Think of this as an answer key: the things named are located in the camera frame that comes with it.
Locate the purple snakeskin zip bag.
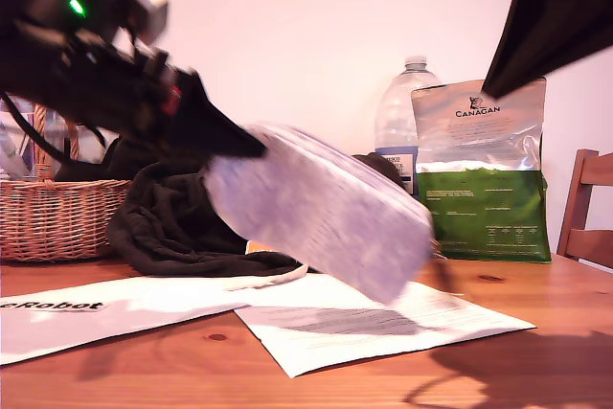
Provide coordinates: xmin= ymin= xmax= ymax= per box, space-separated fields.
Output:
xmin=203 ymin=122 xmax=435 ymax=306

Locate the silver green pet food bag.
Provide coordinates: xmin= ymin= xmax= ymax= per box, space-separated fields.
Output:
xmin=410 ymin=76 xmax=553 ymax=265

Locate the dark brown beige garment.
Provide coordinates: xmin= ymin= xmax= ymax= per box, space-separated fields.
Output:
xmin=57 ymin=135 xmax=414 ymax=279

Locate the small white capped bottle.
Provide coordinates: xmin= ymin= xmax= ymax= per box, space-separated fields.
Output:
xmin=74 ymin=125 xmax=102 ymax=165

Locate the large clear water bottle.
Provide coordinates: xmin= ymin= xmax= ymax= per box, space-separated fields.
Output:
xmin=374 ymin=56 xmax=444 ymax=197

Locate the woven wicker basket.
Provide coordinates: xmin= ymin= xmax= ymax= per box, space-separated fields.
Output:
xmin=0 ymin=102 xmax=131 ymax=262

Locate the clear plastic container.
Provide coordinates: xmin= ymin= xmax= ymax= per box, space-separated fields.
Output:
xmin=0 ymin=106 xmax=68 ymax=180

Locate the white paper sheet bold print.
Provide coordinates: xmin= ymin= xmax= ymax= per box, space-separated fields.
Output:
xmin=0 ymin=274 xmax=269 ymax=367

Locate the wooden chair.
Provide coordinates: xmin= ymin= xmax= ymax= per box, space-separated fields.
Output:
xmin=556 ymin=148 xmax=613 ymax=270

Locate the white paper sheet fine print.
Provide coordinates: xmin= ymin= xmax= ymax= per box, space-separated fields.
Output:
xmin=233 ymin=273 xmax=537 ymax=379

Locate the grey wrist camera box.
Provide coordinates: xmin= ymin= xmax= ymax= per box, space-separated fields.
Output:
xmin=114 ymin=0 xmax=170 ymax=45

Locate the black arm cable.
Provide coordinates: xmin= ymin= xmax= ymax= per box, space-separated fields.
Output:
xmin=0 ymin=92 xmax=107 ymax=165

